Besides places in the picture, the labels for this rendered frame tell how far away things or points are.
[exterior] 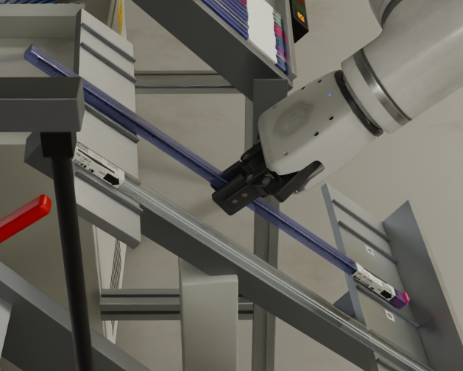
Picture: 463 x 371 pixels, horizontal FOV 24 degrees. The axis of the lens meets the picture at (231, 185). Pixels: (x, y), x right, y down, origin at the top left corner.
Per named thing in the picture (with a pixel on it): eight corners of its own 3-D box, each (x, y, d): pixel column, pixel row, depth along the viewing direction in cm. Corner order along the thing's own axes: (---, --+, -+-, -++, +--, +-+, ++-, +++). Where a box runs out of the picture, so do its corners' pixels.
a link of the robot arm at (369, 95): (353, 31, 104) (328, 48, 105) (372, 77, 97) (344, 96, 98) (399, 87, 108) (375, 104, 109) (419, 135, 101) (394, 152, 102)
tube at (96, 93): (397, 300, 120) (405, 294, 120) (400, 309, 119) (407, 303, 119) (24, 51, 97) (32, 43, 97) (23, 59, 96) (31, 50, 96)
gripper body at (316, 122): (337, 44, 105) (247, 108, 109) (357, 99, 97) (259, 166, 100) (378, 93, 109) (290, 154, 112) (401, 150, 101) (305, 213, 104)
